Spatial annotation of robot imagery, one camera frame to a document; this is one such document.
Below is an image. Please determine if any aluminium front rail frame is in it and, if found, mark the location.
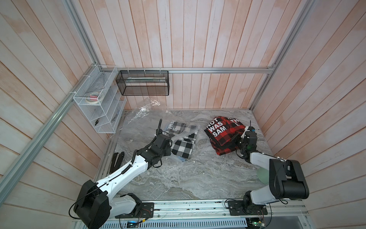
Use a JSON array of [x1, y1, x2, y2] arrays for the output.
[[72, 198, 309, 223]]

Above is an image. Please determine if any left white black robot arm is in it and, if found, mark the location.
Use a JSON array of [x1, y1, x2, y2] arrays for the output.
[[71, 130, 173, 229]]

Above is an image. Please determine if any white wire mesh shelf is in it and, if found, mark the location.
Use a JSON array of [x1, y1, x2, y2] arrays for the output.
[[73, 65, 126, 134]]

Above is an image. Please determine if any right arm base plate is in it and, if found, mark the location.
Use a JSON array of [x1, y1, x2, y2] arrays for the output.
[[225, 199, 268, 216]]

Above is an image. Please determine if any red black plaid shirt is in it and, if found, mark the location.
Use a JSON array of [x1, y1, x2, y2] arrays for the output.
[[210, 134, 241, 156]]

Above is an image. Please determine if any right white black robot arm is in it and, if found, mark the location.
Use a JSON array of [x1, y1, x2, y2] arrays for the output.
[[232, 126, 310, 215]]

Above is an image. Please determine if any green cup with pencils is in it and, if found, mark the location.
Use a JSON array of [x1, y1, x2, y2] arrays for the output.
[[257, 168, 269, 185]]

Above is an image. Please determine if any clear plastic vacuum bag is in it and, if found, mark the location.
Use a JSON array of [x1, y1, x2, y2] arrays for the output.
[[117, 98, 209, 165]]

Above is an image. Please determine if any black wire mesh basket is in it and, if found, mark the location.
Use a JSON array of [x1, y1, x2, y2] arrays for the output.
[[115, 70, 170, 96]]

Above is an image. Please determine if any tape roll on shelf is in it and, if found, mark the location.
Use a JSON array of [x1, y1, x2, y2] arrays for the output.
[[85, 92, 104, 105]]

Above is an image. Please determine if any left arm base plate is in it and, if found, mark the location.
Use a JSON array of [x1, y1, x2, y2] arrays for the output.
[[115, 202, 154, 219]]

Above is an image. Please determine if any black white plaid shirt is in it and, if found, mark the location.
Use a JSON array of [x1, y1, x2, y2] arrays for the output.
[[165, 121, 199, 161]]

